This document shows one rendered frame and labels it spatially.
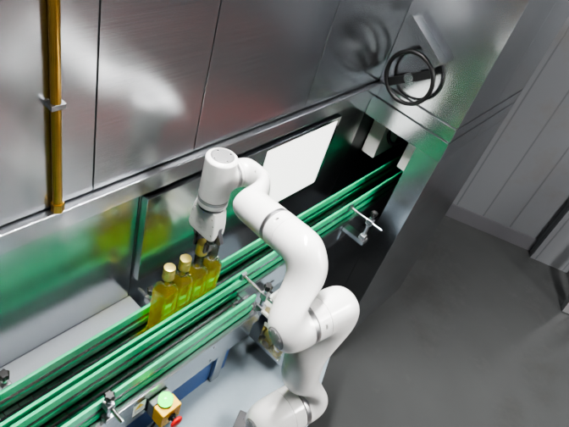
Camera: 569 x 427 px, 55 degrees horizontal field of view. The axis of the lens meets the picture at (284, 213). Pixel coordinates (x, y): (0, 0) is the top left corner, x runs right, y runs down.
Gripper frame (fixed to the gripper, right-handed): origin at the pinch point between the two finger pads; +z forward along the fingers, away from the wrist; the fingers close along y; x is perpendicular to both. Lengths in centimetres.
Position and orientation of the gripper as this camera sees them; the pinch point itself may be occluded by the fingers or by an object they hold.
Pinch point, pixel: (203, 241)
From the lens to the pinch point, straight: 159.5
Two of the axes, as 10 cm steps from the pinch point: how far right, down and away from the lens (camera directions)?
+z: -2.5, 7.2, 6.5
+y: 7.1, 5.9, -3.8
